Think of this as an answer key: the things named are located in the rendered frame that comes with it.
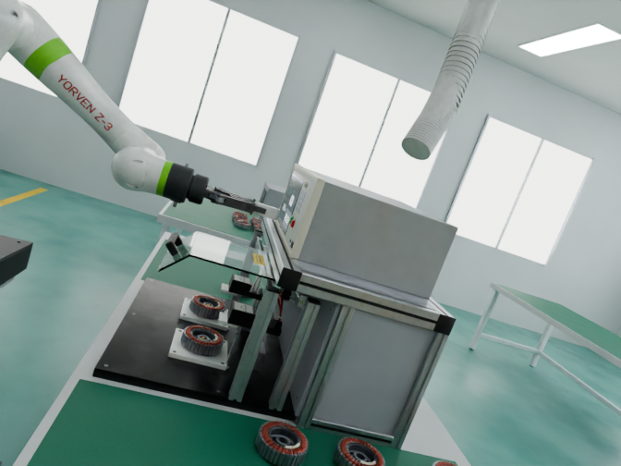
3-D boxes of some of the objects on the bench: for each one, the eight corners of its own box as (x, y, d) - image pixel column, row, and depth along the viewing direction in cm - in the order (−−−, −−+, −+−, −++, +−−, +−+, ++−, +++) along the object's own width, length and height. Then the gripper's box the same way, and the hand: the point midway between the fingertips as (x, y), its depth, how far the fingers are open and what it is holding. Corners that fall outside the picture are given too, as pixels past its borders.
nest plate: (178, 318, 141) (179, 314, 141) (184, 300, 156) (185, 297, 156) (226, 331, 145) (227, 327, 144) (227, 312, 159) (228, 309, 159)
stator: (245, 437, 101) (249, 423, 100) (284, 429, 109) (288, 415, 108) (273, 474, 93) (280, 458, 92) (313, 463, 101) (320, 448, 100)
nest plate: (167, 356, 118) (169, 352, 118) (175, 331, 132) (176, 327, 132) (225, 370, 121) (226, 366, 121) (226, 344, 136) (227, 340, 135)
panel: (294, 415, 112) (337, 302, 107) (273, 311, 176) (298, 237, 171) (298, 416, 112) (342, 303, 108) (275, 312, 176) (301, 238, 171)
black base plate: (91, 376, 103) (94, 367, 103) (145, 283, 165) (147, 276, 164) (291, 421, 113) (294, 412, 113) (271, 317, 175) (273, 312, 175)
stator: (187, 313, 143) (189, 302, 143) (189, 300, 154) (193, 290, 153) (222, 323, 146) (225, 312, 145) (223, 310, 157) (226, 300, 156)
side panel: (297, 427, 112) (343, 305, 107) (295, 419, 115) (340, 300, 110) (400, 449, 118) (449, 336, 113) (396, 442, 121) (444, 330, 116)
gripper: (188, 196, 127) (272, 223, 133) (184, 204, 115) (275, 233, 120) (197, 170, 126) (280, 198, 131) (192, 176, 114) (285, 205, 119)
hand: (265, 211), depth 125 cm, fingers closed
